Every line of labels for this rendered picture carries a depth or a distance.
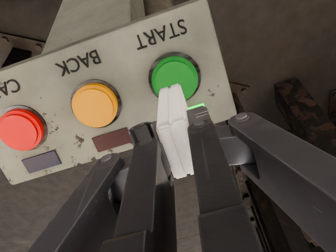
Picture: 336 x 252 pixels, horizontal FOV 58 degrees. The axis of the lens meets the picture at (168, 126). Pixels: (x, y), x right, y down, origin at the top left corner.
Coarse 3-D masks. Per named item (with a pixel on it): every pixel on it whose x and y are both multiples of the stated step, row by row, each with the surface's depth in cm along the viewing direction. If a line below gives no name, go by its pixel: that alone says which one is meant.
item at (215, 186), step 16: (192, 128) 14; (208, 128) 13; (192, 144) 12; (208, 144) 12; (192, 160) 11; (208, 160) 11; (224, 160) 10; (208, 176) 10; (224, 176) 10; (208, 192) 9; (224, 192) 9; (208, 208) 8; (224, 208) 8; (240, 208) 7; (208, 224) 7; (224, 224) 7; (240, 224) 7; (208, 240) 7; (224, 240) 7; (240, 240) 6; (256, 240) 6
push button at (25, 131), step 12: (0, 120) 27; (12, 120) 27; (24, 120) 27; (36, 120) 28; (0, 132) 28; (12, 132) 28; (24, 132) 28; (36, 132) 28; (12, 144) 28; (24, 144) 28; (36, 144) 28
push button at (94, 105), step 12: (96, 84) 26; (84, 96) 26; (96, 96) 26; (108, 96) 26; (72, 108) 27; (84, 108) 27; (96, 108) 27; (108, 108) 27; (84, 120) 27; (96, 120) 27; (108, 120) 27
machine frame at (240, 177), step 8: (232, 168) 127; (240, 168) 120; (240, 176) 126; (240, 184) 130; (248, 184) 124; (240, 192) 134; (248, 192) 122; (248, 200) 135; (248, 208) 143; (256, 208) 116; (256, 216) 135; (256, 224) 134; (264, 224) 111; (256, 232) 153; (264, 232) 109; (264, 240) 126; (264, 248) 145; (272, 248) 104; (312, 248) 88; (320, 248) 87
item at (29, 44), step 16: (0, 32) 82; (0, 48) 84; (16, 48) 84; (32, 48) 85; (0, 64) 87; (240, 96) 105; (256, 192) 76; (272, 208) 69; (272, 224) 68; (288, 224) 67; (272, 240) 67; (288, 240) 63; (304, 240) 65
